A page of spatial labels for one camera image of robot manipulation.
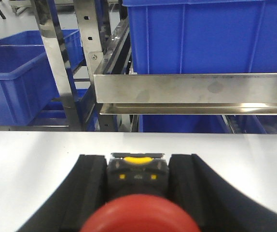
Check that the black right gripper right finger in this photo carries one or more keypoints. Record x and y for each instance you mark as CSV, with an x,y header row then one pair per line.
x,y
214,204

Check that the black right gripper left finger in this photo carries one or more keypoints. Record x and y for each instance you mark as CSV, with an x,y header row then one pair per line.
x,y
80,194

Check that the red emergency stop button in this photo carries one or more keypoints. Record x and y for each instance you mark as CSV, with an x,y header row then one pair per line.
x,y
138,191

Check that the blue bin under right shelf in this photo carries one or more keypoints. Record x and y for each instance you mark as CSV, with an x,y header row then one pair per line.
x,y
182,124

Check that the stainless steel shelving rack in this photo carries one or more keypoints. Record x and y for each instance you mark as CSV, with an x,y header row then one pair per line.
x,y
117,89

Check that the large blue bin lower left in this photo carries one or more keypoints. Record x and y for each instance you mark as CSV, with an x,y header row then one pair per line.
x,y
27,84

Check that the blue bin behind lower left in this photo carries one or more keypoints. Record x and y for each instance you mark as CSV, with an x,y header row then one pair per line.
x,y
33,37

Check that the large blue bin right shelf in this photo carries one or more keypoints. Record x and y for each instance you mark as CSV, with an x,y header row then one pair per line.
x,y
203,36

